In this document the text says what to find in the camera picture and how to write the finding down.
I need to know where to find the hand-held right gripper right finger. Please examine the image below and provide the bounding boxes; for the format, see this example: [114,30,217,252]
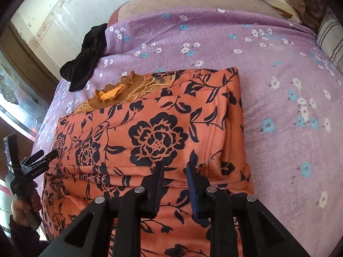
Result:
[186,161,311,257]

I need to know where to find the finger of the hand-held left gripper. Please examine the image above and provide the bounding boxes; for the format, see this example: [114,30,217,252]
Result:
[30,150,59,166]
[21,150,45,166]

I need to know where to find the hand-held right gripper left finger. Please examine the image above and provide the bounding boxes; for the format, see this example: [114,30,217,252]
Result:
[38,161,165,257]

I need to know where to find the orange floral garment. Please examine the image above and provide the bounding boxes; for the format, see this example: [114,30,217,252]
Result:
[40,68,255,257]

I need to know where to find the person's left hand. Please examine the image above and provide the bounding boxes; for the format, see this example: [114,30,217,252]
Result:
[11,182,42,224]

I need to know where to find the patterned glass door panel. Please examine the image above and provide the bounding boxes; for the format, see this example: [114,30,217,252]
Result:
[0,52,51,138]

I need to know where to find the purple floral bed sheet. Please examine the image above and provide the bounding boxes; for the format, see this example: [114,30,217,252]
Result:
[32,7,343,257]

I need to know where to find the black cloth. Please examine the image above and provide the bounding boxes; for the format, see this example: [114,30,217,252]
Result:
[59,24,108,92]

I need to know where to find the pink bed cover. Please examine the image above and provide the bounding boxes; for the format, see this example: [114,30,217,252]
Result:
[107,0,317,30]

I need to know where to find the striped pillow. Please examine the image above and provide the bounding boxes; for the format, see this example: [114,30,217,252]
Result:
[316,13,343,73]

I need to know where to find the wooden door frame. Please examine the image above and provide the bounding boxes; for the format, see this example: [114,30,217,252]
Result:
[0,20,63,103]

